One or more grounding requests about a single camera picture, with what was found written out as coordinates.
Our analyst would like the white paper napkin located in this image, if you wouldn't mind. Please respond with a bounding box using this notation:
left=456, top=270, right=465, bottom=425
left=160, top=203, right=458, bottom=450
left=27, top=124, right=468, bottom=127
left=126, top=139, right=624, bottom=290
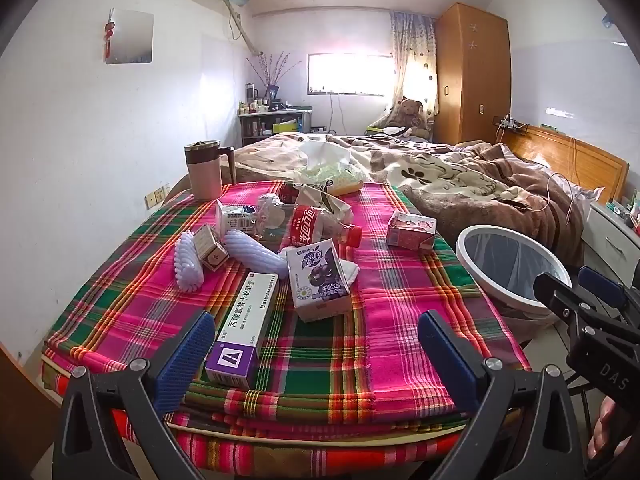
left=339, top=259, right=362, bottom=287

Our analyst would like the wooden board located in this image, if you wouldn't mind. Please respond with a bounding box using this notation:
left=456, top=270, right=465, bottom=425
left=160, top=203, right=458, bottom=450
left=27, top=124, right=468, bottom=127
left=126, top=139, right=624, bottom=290
left=0, top=344, right=62, bottom=480

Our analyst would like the crushed red label bottle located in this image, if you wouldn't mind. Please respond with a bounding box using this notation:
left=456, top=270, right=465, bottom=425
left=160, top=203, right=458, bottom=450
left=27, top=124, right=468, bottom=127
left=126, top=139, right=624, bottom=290
left=290, top=205, right=364, bottom=249

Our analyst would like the white foam fruit net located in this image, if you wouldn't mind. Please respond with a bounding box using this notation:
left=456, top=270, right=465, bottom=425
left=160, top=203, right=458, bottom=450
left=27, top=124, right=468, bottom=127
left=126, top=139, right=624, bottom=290
left=174, top=230, right=207, bottom=292
left=222, top=229, right=290, bottom=281

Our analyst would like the white charging cable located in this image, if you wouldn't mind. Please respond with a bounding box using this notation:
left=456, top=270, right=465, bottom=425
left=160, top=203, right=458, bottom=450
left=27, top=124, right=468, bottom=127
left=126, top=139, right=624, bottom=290
left=544, top=135, right=577, bottom=225

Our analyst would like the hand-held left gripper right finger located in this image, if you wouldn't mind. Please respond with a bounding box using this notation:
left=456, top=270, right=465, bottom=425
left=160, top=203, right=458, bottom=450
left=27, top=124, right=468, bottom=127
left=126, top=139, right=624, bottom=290
left=417, top=310, right=586, bottom=480

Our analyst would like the beige paper bag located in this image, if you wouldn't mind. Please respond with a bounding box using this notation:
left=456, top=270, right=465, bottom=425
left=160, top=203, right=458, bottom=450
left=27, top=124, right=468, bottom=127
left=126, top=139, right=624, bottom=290
left=295, top=184, right=356, bottom=226

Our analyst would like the power strip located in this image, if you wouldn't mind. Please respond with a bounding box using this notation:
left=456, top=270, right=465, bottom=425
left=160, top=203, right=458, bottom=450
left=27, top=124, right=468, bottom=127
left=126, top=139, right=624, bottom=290
left=491, top=115, right=529, bottom=136

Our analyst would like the person's right hand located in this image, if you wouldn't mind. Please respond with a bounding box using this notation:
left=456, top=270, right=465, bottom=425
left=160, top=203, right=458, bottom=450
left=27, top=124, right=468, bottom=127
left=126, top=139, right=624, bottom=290
left=587, top=395, right=618, bottom=461

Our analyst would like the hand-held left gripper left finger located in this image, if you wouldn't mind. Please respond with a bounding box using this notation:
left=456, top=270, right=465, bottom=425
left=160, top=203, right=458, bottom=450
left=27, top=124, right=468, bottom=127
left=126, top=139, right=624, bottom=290
left=52, top=310, right=221, bottom=480

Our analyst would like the white round bin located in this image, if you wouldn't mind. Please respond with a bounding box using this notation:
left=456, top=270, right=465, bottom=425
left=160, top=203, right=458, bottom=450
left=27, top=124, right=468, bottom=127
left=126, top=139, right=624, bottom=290
left=456, top=225, right=573, bottom=322

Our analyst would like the air conditioner pipe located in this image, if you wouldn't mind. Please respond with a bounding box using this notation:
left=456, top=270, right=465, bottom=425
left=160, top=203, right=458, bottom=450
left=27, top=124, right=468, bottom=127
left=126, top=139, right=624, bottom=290
left=222, top=0, right=268, bottom=57

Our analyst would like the blue flower wall decal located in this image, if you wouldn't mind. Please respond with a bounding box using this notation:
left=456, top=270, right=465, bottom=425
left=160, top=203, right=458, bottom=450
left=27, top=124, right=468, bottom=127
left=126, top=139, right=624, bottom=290
left=601, top=10, right=630, bottom=45

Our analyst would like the wooden headboard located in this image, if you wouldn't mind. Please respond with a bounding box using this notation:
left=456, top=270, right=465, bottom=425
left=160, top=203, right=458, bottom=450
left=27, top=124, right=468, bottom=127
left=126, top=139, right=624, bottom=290
left=501, top=125, right=630, bottom=202

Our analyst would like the wooden wardrobe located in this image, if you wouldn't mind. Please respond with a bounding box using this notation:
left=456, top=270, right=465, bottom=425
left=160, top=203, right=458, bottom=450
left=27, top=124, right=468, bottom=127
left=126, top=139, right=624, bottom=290
left=434, top=2, right=512, bottom=147

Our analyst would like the bed with brown blanket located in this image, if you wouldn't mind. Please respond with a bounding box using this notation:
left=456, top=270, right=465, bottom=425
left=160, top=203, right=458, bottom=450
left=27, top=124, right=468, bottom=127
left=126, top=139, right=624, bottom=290
left=235, top=132, right=587, bottom=267

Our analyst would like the small white milk carton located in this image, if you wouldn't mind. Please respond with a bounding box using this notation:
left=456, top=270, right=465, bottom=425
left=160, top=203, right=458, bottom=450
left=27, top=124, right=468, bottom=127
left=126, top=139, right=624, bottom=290
left=216, top=200, right=257, bottom=242

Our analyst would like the plaid tablecloth table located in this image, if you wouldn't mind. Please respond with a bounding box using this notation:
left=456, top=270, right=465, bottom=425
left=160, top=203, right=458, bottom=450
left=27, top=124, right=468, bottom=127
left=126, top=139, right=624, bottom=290
left=40, top=180, right=532, bottom=480

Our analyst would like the pink drink carton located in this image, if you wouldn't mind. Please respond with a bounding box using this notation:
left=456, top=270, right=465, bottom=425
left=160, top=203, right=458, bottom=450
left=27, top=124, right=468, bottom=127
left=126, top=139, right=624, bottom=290
left=386, top=210, right=437, bottom=252

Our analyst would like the brown teddy bear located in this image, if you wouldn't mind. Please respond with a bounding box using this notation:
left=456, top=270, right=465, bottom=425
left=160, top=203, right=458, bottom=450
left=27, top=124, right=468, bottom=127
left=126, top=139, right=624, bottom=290
left=386, top=97, right=431, bottom=139

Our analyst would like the clear plastic bottle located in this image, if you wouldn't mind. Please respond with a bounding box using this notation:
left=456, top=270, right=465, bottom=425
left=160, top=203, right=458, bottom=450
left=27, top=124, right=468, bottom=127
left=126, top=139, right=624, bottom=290
left=255, top=192, right=296, bottom=242

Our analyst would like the yellow tissue pack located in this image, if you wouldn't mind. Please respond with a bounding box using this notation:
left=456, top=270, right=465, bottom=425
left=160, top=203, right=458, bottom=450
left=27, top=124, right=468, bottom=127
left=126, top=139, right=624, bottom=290
left=292, top=140, right=368, bottom=197

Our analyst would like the vase of dry branches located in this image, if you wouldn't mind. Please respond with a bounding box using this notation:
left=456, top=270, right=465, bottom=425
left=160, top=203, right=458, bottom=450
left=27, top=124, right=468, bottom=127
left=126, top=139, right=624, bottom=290
left=246, top=51, right=302, bottom=102

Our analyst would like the red hanging knot ornament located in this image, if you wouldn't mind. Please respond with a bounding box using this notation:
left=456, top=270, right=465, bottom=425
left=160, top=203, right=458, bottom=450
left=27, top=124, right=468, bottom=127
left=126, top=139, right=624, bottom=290
left=102, top=8, right=117, bottom=59

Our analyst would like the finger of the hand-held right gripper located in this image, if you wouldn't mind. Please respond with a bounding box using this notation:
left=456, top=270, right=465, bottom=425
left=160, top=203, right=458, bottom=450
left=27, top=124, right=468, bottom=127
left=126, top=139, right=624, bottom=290
left=577, top=266, right=630, bottom=311
left=532, top=271, right=601, bottom=331

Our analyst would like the window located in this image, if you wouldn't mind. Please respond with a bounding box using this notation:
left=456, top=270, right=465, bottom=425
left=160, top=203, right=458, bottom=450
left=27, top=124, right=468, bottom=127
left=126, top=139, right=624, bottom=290
left=306, top=52, right=394, bottom=97

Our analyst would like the purple milk drink carton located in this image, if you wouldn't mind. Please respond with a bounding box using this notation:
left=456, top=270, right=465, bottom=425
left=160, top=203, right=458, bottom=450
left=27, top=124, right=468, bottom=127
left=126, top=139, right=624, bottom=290
left=286, top=239, right=354, bottom=323

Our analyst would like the white nightstand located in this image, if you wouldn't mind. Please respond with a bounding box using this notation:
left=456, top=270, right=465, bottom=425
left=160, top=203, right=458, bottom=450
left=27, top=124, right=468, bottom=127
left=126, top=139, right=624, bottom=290
left=582, top=199, right=640, bottom=273

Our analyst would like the long white purple ointment box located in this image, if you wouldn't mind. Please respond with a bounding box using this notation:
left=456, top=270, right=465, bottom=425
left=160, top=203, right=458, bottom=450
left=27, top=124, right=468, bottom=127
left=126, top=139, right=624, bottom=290
left=205, top=271, right=281, bottom=391

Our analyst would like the pink mug with brown lid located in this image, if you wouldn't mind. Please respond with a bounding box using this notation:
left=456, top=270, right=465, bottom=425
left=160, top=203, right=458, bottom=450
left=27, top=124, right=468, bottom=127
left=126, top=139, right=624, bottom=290
left=183, top=140, right=237, bottom=202

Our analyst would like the cluttered side desk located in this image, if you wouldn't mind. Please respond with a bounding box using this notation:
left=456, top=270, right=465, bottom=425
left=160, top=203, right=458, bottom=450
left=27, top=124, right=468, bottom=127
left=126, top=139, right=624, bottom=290
left=238, top=107, right=314, bottom=149

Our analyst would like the small brown box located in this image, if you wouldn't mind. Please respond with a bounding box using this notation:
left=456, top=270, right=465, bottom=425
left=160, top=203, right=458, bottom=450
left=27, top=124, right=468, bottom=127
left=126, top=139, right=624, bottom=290
left=192, top=224, right=230, bottom=272

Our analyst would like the patterned curtain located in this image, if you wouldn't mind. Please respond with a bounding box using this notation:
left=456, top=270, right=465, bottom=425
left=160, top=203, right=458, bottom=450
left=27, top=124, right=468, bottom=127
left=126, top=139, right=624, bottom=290
left=390, top=10, right=439, bottom=117

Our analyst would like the shiny wall panel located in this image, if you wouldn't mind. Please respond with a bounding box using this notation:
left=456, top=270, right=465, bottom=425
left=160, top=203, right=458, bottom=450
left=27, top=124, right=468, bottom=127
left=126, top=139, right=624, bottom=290
left=105, top=8, right=154, bottom=65

